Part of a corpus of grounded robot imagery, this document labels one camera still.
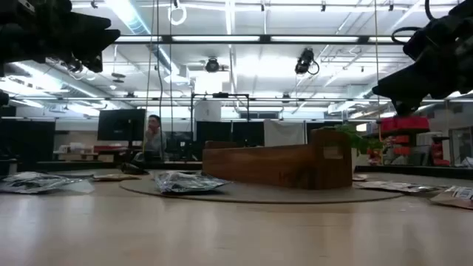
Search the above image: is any light wooden desk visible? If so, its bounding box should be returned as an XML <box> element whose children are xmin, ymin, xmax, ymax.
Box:
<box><xmin>53</xmin><ymin>142</ymin><xmax>115</xmax><ymax>163</ymax></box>

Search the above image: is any yellowish hanging cable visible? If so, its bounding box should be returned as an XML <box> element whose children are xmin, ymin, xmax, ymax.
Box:
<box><xmin>142</xmin><ymin>0</ymin><xmax>156</xmax><ymax>158</ymax></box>

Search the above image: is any black ceiling spotlight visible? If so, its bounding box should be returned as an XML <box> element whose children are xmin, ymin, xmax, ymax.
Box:
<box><xmin>67</xmin><ymin>58</ymin><xmax>85</xmax><ymax>74</ymax></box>

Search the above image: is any round grey placemat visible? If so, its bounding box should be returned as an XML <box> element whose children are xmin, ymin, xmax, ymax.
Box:
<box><xmin>118</xmin><ymin>172</ymin><xmax>404</xmax><ymax>205</ymax></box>

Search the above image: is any white hanging sheet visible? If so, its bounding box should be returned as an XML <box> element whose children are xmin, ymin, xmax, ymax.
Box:
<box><xmin>263</xmin><ymin>118</ymin><xmax>307</xmax><ymax>148</ymax></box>

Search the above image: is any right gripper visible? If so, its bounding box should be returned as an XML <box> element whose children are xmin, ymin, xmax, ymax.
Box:
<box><xmin>372</xmin><ymin>0</ymin><xmax>473</xmax><ymax>116</ymax></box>

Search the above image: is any thin black overhead rail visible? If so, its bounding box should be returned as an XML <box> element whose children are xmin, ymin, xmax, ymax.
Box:
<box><xmin>10</xmin><ymin>96</ymin><xmax>392</xmax><ymax>103</ymax></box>

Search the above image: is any thin dark hanging cable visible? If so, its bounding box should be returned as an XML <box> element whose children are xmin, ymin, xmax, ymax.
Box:
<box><xmin>373</xmin><ymin>0</ymin><xmax>381</xmax><ymax>125</ymax></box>
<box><xmin>169</xmin><ymin>25</ymin><xmax>174</xmax><ymax>162</ymax></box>

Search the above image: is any black hanging cable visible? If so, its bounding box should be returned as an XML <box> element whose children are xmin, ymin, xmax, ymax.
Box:
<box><xmin>156</xmin><ymin>0</ymin><xmax>166</xmax><ymax>162</ymax></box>

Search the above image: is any black partition panel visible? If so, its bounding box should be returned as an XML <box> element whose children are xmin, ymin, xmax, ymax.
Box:
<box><xmin>0</xmin><ymin>117</ymin><xmax>56</xmax><ymax>163</ymax></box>
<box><xmin>195</xmin><ymin>120</ymin><xmax>265</xmax><ymax>162</ymax></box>

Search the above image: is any black metal frame stand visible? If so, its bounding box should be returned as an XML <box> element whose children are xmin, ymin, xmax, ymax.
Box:
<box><xmin>190</xmin><ymin>92</ymin><xmax>251</xmax><ymax>162</ymax></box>

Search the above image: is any wooden tea organiser box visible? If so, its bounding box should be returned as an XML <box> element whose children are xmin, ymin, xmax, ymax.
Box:
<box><xmin>202</xmin><ymin>129</ymin><xmax>354</xmax><ymax>191</ymax></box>

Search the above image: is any shelf with orange bins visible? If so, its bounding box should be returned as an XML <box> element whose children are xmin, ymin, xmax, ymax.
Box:
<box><xmin>380</xmin><ymin>129</ymin><xmax>452</xmax><ymax>167</ymax></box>

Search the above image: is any black overhead light bar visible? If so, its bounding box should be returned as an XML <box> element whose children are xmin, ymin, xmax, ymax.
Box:
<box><xmin>110</xmin><ymin>33</ymin><xmax>413</xmax><ymax>46</ymax></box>

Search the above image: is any white cable loop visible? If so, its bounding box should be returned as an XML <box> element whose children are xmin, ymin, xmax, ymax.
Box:
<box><xmin>167</xmin><ymin>0</ymin><xmax>188</xmax><ymax>27</ymax></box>

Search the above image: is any small black rounded object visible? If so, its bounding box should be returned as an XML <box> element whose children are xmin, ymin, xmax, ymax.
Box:
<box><xmin>120</xmin><ymin>162</ymin><xmax>149</xmax><ymax>176</ymax></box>

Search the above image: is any black aluminium table frame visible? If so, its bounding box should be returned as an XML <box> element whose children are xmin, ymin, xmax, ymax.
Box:
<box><xmin>0</xmin><ymin>160</ymin><xmax>473</xmax><ymax>181</ymax></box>

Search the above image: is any vanilla caramel tea packet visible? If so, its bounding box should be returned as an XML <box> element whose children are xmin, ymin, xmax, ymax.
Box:
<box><xmin>92</xmin><ymin>173</ymin><xmax>141</xmax><ymax>183</ymax></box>
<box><xmin>353</xmin><ymin>180</ymin><xmax>443</xmax><ymax>195</ymax></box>
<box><xmin>429</xmin><ymin>185</ymin><xmax>473</xmax><ymax>211</ymax></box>

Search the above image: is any green plant in white pot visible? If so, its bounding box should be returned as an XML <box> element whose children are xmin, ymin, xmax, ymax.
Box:
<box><xmin>323</xmin><ymin>123</ymin><xmax>385</xmax><ymax>173</ymax></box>

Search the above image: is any red storage bin row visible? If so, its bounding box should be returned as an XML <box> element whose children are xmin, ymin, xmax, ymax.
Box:
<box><xmin>379</xmin><ymin>116</ymin><xmax>431</xmax><ymax>133</ymax></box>

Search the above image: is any black camera with cable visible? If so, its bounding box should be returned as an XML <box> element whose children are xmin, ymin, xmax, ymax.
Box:
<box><xmin>294</xmin><ymin>47</ymin><xmax>321</xmax><ymax>76</ymax></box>

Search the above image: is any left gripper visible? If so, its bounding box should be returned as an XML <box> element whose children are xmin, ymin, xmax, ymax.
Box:
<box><xmin>0</xmin><ymin>0</ymin><xmax>121</xmax><ymax>75</ymax></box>

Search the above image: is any white square column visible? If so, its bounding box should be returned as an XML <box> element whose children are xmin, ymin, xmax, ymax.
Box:
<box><xmin>194</xmin><ymin>100</ymin><xmax>222</xmax><ymax>122</ymax></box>

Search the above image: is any person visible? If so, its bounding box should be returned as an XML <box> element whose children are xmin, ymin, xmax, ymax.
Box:
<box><xmin>142</xmin><ymin>114</ymin><xmax>167</xmax><ymax>162</ymax></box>

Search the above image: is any round black ceiling camera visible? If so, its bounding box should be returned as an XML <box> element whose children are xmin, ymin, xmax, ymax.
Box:
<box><xmin>205</xmin><ymin>57</ymin><xmax>221</xmax><ymax>74</ymax></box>

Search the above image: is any blueberry tea packet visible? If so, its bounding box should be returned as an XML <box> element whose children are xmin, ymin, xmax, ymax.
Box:
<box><xmin>0</xmin><ymin>171</ymin><xmax>95</xmax><ymax>195</ymax></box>
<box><xmin>154</xmin><ymin>170</ymin><xmax>231</xmax><ymax>195</ymax></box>

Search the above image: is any black computer monitor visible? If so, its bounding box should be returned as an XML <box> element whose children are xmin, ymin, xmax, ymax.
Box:
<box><xmin>97</xmin><ymin>108</ymin><xmax>147</xmax><ymax>149</ymax></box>

